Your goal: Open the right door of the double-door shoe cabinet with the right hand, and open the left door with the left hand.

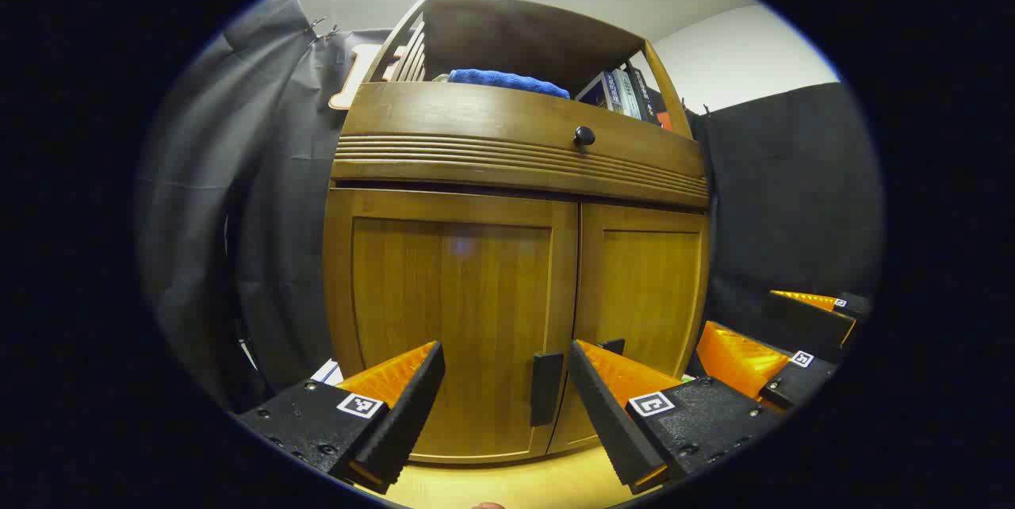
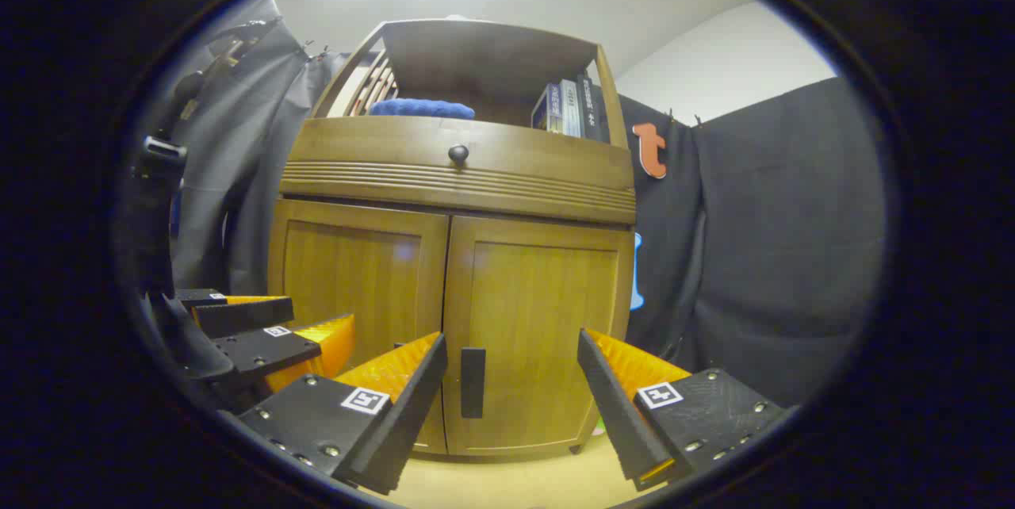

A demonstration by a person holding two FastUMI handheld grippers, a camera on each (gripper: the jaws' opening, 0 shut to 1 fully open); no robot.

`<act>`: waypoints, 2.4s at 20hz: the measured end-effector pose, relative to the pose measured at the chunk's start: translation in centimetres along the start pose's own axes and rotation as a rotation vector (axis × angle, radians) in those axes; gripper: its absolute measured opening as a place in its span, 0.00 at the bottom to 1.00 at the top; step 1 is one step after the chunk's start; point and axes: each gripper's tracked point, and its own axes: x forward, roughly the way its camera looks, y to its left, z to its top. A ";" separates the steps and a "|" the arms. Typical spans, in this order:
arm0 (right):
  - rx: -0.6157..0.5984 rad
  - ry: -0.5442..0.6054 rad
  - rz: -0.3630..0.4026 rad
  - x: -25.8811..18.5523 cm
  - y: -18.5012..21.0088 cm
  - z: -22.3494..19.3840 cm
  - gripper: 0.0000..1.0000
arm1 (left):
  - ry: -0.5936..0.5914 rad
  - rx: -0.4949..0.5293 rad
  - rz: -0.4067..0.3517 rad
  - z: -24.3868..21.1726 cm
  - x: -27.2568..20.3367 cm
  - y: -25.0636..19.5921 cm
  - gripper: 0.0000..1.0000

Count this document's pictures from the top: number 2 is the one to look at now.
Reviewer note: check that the round black drawer knob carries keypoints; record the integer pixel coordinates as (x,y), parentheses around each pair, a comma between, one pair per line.
(458,153)

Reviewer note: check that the wooden double-door shoe cabinet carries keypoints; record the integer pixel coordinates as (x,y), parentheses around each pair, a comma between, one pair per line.
(476,57)

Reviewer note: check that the wooden cabinet drawer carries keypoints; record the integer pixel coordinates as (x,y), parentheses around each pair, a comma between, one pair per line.
(373,152)

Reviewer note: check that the black backdrop cloth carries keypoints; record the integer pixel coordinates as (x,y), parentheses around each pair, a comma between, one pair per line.
(254,144)
(777,239)

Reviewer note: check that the blue book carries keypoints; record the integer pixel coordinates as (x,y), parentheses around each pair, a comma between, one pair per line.
(547,109)

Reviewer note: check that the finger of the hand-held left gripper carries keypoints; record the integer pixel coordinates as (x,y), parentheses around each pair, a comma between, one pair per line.
(262,350)
(246,316)

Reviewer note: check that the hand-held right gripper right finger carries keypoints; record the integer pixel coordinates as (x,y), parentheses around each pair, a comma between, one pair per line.
(614,406)

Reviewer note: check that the black book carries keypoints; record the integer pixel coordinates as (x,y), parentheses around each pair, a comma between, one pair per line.
(593,106)

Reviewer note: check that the blue folded towel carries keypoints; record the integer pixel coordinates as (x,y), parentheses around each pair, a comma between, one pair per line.
(420,108)

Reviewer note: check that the grey book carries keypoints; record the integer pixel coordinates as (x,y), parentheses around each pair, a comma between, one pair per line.
(569,106)

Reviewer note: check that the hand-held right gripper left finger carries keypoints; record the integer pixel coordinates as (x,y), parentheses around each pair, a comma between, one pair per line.
(412,406)

